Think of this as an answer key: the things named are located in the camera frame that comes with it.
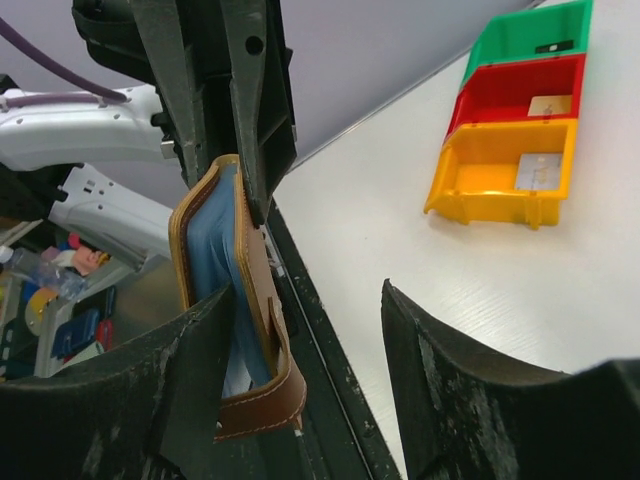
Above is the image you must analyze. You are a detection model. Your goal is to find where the gold card in red bin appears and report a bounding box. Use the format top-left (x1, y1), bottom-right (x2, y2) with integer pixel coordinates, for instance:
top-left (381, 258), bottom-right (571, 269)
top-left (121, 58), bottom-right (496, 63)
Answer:
top-left (527, 95), bottom-right (572, 118)

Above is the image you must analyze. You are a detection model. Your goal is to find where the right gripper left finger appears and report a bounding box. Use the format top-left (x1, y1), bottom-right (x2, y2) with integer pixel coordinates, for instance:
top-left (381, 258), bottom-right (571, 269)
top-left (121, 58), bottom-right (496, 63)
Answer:
top-left (1, 287), bottom-right (235, 479)

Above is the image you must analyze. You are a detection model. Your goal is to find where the yellow plastic bin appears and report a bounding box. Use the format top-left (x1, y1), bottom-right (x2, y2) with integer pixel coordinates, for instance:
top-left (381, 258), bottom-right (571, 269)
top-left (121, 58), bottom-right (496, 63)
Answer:
top-left (424, 119), bottom-right (579, 230)

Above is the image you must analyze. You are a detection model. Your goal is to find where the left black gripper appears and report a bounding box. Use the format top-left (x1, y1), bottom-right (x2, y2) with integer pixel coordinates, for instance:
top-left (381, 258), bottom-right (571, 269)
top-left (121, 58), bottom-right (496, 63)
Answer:
top-left (71, 0), bottom-right (297, 227)

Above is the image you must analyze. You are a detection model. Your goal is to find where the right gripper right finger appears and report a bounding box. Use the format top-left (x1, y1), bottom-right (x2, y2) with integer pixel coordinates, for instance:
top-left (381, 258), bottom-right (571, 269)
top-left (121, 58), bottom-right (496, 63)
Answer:
top-left (381, 282), bottom-right (639, 479)

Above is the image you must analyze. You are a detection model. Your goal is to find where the red plastic bin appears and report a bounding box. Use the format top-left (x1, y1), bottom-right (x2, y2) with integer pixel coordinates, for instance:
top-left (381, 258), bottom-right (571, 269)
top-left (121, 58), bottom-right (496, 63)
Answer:
top-left (447, 54), bottom-right (587, 135)

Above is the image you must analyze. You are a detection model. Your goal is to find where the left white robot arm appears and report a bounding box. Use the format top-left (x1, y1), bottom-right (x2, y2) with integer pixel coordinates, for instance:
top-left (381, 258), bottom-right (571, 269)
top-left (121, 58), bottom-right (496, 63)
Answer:
top-left (1, 1), bottom-right (297, 268)

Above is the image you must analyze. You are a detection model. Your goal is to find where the black card in green bin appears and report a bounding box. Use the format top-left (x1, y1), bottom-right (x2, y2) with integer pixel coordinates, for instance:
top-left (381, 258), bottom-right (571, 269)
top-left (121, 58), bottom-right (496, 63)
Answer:
top-left (534, 40), bottom-right (574, 55)

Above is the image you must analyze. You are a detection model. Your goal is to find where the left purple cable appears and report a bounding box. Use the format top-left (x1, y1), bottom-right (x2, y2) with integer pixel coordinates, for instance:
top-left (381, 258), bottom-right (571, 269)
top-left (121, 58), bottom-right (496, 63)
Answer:
top-left (0, 14), bottom-right (131, 109)

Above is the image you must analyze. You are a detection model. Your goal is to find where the green plastic bin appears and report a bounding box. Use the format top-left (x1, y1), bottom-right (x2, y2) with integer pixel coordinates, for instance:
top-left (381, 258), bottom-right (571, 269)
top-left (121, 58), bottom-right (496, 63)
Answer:
top-left (462, 1), bottom-right (593, 83)

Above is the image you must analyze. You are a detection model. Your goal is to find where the silver card in yellow bin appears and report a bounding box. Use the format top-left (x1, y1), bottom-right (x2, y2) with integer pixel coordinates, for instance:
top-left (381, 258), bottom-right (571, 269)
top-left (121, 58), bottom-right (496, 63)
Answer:
top-left (514, 153), bottom-right (562, 191)

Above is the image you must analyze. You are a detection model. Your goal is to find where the brown leather card holder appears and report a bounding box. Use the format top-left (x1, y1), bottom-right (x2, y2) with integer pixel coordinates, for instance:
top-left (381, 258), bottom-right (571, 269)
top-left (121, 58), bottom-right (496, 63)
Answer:
top-left (168, 154), bottom-right (307, 441)

